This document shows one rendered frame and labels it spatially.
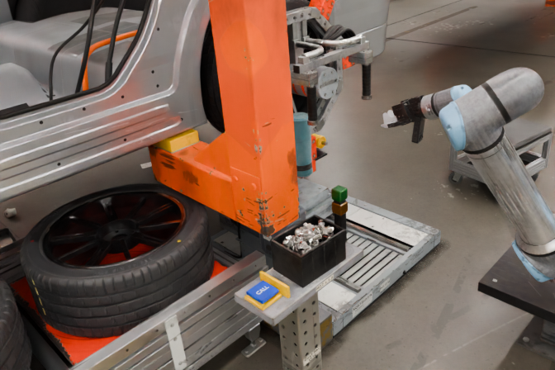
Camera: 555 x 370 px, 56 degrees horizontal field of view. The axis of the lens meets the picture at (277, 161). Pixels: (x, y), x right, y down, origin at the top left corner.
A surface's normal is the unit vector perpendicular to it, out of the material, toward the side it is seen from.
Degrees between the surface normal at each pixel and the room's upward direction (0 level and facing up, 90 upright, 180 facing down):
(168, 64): 90
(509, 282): 0
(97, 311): 90
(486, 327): 0
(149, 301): 90
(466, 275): 0
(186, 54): 90
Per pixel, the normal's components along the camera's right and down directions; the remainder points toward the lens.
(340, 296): -0.07, -0.90
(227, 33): -0.70, 0.36
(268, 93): 0.71, 0.25
